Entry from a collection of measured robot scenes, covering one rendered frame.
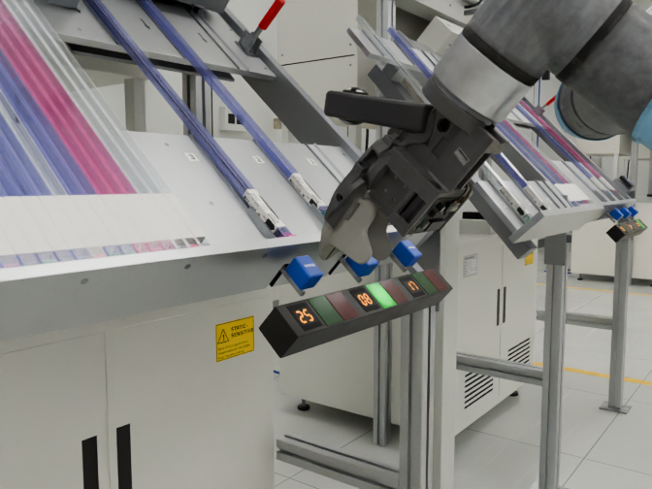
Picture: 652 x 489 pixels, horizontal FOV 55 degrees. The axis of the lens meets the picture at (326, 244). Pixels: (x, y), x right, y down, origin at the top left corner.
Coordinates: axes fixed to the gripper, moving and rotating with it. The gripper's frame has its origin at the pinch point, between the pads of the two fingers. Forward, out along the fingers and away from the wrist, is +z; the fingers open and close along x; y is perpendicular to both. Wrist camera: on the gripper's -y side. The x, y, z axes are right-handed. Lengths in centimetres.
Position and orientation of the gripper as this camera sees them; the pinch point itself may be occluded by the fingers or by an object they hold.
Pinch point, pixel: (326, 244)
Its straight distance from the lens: 64.3
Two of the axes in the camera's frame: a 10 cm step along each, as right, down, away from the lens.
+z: -5.3, 7.0, 4.8
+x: 6.0, -0.8, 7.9
